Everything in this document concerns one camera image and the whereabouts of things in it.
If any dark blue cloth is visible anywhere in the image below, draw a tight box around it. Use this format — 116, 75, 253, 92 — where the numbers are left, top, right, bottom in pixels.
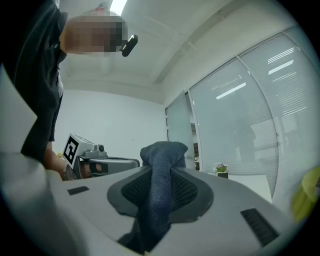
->
116, 140, 189, 254

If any ceiling light strip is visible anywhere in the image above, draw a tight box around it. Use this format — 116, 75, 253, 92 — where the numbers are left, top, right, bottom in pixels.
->
109, 0, 129, 12

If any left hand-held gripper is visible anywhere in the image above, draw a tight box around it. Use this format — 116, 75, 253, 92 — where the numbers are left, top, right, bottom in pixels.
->
62, 133, 140, 180

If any glass partition with blinds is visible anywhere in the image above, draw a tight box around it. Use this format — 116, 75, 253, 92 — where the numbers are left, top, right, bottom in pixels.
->
188, 24, 320, 213

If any black head-worn camera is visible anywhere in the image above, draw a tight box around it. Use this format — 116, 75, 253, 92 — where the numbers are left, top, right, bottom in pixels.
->
118, 34, 139, 58

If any yellow-green object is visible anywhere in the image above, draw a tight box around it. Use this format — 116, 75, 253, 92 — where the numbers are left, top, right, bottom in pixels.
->
291, 166, 320, 223

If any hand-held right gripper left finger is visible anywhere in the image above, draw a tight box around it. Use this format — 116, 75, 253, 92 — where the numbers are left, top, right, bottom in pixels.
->
106, 166, 154, 217

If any small potted flower plant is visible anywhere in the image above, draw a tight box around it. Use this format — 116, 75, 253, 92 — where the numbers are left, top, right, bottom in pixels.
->
213, 161, 230, 179

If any frosted glass door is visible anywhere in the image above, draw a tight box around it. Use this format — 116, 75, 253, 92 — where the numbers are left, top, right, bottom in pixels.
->
164, 90, 199, 171

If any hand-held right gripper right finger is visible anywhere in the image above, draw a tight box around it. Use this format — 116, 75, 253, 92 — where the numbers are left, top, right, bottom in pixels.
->
170, 167, 215, 224

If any person's left forearm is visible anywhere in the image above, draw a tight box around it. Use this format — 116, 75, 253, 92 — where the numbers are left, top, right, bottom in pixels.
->
44, 149, 66, 181

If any person's head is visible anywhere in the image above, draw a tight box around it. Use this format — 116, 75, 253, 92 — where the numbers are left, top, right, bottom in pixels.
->
59, 2, 129, 59

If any person's dark shirt torso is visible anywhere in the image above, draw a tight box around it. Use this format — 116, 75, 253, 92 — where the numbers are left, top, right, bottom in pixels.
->
2, 0, 69, 168

